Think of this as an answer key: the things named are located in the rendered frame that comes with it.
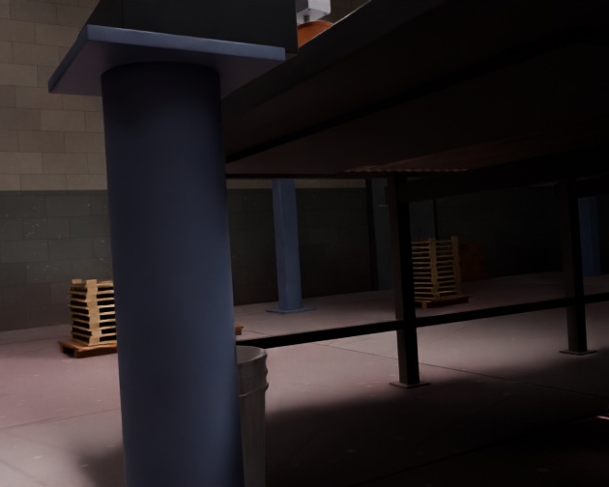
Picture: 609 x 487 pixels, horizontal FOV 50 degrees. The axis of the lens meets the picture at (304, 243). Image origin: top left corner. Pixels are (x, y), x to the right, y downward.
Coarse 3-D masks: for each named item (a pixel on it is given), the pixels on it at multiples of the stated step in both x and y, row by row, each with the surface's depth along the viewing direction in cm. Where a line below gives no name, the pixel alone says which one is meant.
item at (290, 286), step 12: (276, 180) 591; (288, 180) 591; (276, 192) 592; (288, 192) 591; (276, 204) 593; (288, 204) 591; (276, 216) 594; (288, 216) 590; (276, 228) 596; (288, 228) 590; (276, 240) 597; (288, 240) 589; (276, 252) 598; (288, 252) 589; (276, 264) 599; (288, 264) 588; (288, 276) 588; (300, 276) 594; (288, 288) 588; (300, 288) 594; (288, 300) 587; (300, 300) 593; (276, 312) 585; (288, 312) 576
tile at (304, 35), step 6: (300, 24) 137; (306, 24) 136; (312, 24) 136; (318, 24) 136; (324, 24) 136; (330, 24) 137; (300, 30) 138; (306, 30) 138; (312, 30) 139; (318, 30) 139; (324, 30) 139; (300, 36) 142; (306, 36) 142; (312, 36) 143; (300, 42) 146
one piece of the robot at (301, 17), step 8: (296, 0) 141; (304, 0) 138; (312, 0) 138; (320, 0) 140; (328, 0) 141; (296, 8) 141; (304, 8) 139; (312, 8) 138; (320, 8) 140; (328, 8) 141; (304, 16) 142; (312, 16) 143; (320, 16) 144
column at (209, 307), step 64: (64, 64) 88; (128, 64) 87; (192, 64) 89; (256, 64) 91; (128, 128) 87; (192, 128) 88; (128, 192) 87; (192, 192) 88; (128, 256) 88; (192, 256) 88; (128, 320) 88; (192, 320) 87; (128, 384) 89; (192, 384) 87; (128, 448) 89; (192, 448) 87
